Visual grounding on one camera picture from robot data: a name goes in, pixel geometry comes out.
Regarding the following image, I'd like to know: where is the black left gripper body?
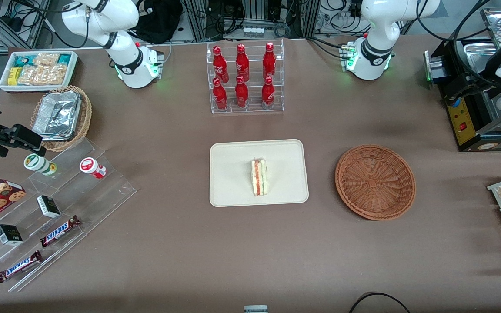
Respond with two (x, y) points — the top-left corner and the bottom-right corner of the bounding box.
(461, 71), (497, 99)

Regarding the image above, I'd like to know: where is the triangular sandwich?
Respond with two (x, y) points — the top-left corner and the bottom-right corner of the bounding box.
(251, 158), (267, 197)

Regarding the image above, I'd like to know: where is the aluminium foil tray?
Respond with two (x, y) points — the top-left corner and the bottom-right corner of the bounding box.
(32, 90), (82, 142)

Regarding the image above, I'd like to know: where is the light oval wicker basket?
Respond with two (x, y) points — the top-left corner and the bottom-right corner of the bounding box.
(30, 85), (92, 152)

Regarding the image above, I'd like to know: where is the brown round wicker basket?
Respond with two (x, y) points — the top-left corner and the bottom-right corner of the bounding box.
(335, 144), (416, 221)

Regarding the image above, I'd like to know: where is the cream rectangular tray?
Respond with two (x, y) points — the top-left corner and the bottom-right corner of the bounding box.
(210, 139), (309, 207)

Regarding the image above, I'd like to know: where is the green lid white cup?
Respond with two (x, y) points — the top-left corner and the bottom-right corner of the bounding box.
(23, 153), (57, 176)

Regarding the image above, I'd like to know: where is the black food warmer appliance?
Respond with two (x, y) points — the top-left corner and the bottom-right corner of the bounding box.
(424, 7), (501, 153)

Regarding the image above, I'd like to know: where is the white rectangular snack bin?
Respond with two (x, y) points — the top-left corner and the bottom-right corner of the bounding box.
(0, 50), (79, 93)

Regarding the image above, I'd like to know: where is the clear bag of crackers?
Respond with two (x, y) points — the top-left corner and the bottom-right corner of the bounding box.
(17, 63), (67, 86)

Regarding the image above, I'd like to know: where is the red lid white cup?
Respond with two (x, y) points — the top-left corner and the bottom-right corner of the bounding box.
(80, 157), (107, 180)

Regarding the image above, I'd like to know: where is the small black box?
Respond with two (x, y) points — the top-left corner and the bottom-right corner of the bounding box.
(0, 224), (23, 246)
(37, 195), (61, 219)

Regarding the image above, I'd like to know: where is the clear acrylic stepped display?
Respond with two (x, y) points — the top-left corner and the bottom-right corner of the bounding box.
(0, 138), (137, 293)

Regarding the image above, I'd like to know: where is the brown Snickers bar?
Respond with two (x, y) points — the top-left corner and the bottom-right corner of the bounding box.
(40, 215), (81, 248)
(0, 250), (43, 284)

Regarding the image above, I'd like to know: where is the black bag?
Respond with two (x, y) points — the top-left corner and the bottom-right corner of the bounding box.
(130, 0), (184, 44)

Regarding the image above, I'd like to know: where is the red cola bottle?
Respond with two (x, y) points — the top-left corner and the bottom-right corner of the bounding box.
(213, 77), (228, 110)
(235, 76), (249, 108)
(261, 76), (275, 109)
(263, 43), (276, 80)
(213, 46), (229, 83)
(235, 44), (250, 82)

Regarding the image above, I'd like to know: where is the clear acrylic bottle rack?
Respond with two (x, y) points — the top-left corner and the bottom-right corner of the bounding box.
(206, 39), (285, 114)

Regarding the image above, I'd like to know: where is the black floor cable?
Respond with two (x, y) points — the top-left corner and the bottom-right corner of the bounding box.
(348, 292), (412, 313)

